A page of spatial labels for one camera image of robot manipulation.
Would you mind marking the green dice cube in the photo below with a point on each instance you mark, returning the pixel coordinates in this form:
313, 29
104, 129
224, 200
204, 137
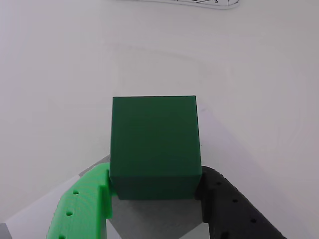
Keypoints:
154, 139

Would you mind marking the white printed box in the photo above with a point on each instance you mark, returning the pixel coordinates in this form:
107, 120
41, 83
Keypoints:
224, 5

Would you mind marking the grey white checkered mat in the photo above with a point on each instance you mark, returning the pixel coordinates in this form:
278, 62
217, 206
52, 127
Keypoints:
154, 219

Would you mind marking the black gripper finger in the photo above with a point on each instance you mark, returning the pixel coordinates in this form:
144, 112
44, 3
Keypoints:
229, 211

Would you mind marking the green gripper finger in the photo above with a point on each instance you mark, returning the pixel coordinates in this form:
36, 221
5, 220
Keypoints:
82, 199

